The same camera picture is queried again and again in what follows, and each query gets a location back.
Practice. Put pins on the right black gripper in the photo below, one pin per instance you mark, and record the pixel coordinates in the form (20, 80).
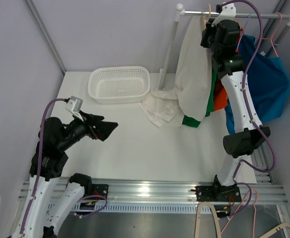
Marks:
(208, 29)

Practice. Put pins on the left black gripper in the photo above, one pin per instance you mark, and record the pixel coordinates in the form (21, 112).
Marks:
(102, 129)

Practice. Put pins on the white t shirt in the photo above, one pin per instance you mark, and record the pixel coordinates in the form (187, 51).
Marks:
(166, 107)

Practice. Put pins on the orange t shirt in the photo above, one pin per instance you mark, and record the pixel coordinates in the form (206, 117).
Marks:
(219, 96)

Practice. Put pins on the green t shirt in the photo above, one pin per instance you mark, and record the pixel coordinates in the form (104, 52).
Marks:
(199, 95)

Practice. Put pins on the beige plastic hanger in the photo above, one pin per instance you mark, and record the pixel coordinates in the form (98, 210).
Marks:
(204, 19)

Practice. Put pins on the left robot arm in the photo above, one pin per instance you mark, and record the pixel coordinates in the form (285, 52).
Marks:
(37, 221)

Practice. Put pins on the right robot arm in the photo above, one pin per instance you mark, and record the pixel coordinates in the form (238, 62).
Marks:
(221, 37)

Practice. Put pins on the blue t shirt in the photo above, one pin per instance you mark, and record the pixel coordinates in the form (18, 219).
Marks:
(269, 84)

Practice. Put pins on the pink hanger on floor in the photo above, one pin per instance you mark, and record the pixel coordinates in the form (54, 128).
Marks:
(254, 207)

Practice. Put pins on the beige hanger on floor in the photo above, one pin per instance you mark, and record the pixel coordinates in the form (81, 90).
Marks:
(207, 222)

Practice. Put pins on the beige hanger at corner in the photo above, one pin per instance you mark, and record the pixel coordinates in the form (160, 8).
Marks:
(276, 229)

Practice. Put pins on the white plastic basket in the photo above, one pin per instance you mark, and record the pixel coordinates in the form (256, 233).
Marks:
(115, 85)

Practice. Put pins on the metal clothes rack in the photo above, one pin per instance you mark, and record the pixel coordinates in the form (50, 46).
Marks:
(180, 11)

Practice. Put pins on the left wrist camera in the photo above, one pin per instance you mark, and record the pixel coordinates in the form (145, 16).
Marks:
(73, 105)

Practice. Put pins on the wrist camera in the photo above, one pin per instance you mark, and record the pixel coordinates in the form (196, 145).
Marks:
(73, 105)
(228, 13)

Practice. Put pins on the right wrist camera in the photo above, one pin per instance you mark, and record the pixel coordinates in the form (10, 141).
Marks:
(228, 13)

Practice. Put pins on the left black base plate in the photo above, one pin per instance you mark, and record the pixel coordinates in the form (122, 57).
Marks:
(97, 189)

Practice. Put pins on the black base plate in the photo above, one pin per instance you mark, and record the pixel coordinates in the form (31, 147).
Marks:
(97, 189)
(217, 193)

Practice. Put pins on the aluminium mounting rail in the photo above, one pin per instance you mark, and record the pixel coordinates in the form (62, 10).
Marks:
(142, 177)

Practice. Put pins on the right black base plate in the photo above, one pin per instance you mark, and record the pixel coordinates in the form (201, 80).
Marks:
(217, 193)

